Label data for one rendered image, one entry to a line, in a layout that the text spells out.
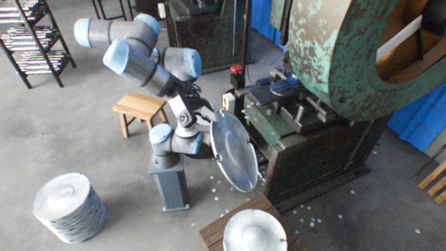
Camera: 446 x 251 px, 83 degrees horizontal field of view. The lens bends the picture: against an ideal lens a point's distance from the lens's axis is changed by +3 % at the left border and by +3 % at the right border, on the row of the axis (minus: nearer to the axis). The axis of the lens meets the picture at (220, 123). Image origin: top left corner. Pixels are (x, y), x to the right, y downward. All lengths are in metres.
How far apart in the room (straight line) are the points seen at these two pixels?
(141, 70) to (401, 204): 1.92
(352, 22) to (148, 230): 1.55
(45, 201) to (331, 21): 1.60
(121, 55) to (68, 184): 1.21
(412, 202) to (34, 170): 2.74
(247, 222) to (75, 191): 0.98
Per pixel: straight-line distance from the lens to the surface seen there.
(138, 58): 0.66
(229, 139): 0.81
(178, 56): 1.06
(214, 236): 1.32
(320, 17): 0.71
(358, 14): 0.69
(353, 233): 1.90
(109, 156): 2.21
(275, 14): 1.35
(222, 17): 2.80
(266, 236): 1.29
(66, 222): 1.67
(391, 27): 0.97
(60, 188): 1.74
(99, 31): 0.77
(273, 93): 1.36
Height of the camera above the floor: 1.58
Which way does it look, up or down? 44 degrees down
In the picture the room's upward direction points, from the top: straight up
